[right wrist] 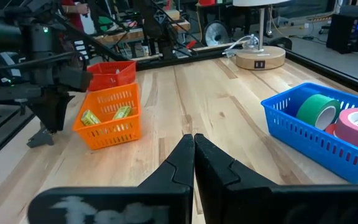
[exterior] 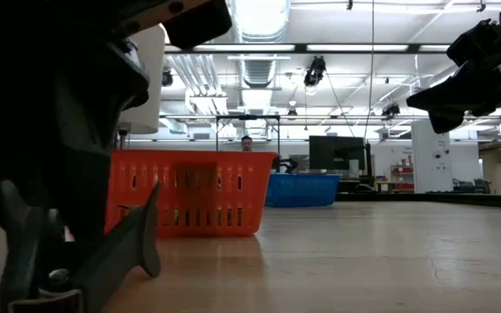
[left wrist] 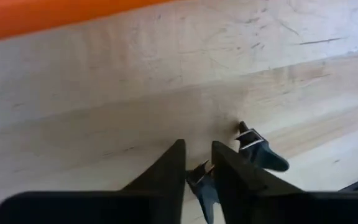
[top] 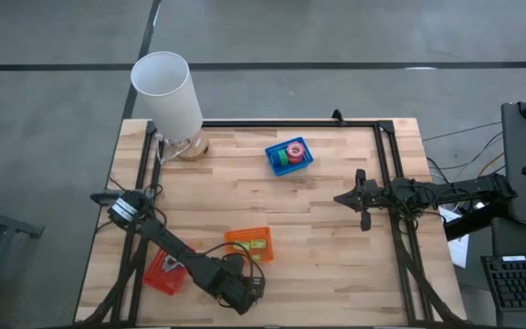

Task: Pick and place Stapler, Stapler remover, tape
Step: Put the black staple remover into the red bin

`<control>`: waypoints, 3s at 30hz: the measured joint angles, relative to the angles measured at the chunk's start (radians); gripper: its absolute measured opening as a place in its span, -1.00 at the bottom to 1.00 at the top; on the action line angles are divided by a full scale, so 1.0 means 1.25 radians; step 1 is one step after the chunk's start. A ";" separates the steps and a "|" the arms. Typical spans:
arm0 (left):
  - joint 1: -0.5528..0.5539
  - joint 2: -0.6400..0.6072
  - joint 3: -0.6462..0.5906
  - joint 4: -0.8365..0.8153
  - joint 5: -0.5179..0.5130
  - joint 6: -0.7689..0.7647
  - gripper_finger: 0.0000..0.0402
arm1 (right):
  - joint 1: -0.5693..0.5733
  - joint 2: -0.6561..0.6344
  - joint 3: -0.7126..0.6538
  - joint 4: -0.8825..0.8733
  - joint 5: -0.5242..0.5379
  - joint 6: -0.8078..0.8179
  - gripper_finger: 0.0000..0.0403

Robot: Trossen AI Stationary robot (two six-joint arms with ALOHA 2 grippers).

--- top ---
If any black floor cable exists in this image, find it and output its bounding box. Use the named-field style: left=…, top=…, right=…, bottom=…
left=421, top=120, right=504, bottom=143

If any black keyboard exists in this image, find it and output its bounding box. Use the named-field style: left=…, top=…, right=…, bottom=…
left=480, top=253, right=526, bottom=313

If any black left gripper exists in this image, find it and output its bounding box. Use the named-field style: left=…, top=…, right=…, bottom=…
left=207, top=253, right=266, bottom=317

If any clear lamp cord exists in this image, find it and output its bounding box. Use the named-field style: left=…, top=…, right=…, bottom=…
left=154, top=135, right=192, bottom=166

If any pink tape roll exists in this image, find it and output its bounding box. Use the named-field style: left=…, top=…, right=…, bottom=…
left=286, top=141, right=307, bottom=159

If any black desk beam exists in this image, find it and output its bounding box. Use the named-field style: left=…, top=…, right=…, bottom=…
left=444, top=200, right=510, bottom=242

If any dark grey desk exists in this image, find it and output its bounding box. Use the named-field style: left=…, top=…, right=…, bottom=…
left=490, top=217, right=526, bottom=329

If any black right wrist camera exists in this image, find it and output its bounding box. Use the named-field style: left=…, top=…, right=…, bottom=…
left=359, top=208, right=373, bottom=233

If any red plastic basket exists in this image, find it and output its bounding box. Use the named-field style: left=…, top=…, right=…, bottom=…
left=142, top=248, right=189, bottom=297

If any table lamp white shade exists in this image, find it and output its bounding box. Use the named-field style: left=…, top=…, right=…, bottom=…
left=130, top=50, right=211, bottom=162

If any black left camera cable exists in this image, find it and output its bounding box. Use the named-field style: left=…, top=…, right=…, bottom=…
left=196, top=240, right=267, bottom=293

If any yellow cable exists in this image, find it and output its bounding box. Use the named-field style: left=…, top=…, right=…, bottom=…
left=476, top=152, right=505, bottom=178

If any blue plastic basket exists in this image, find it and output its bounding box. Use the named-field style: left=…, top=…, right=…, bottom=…
left=264, top=135, right=315, bottom=178

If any orange plastic basket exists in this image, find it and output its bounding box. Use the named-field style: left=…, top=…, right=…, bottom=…
left=223, top=226, right=275, bottom=265

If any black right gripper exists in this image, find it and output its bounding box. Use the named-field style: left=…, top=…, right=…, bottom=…
left=333, top=167, right=396, bottom=214

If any black aluminium table frame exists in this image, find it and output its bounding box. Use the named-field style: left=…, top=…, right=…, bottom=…
left=74, top=119, right=472, bottom=329

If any white paper sheet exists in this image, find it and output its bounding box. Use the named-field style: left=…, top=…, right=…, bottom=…
left=439, top=207, right=470, bottom=270

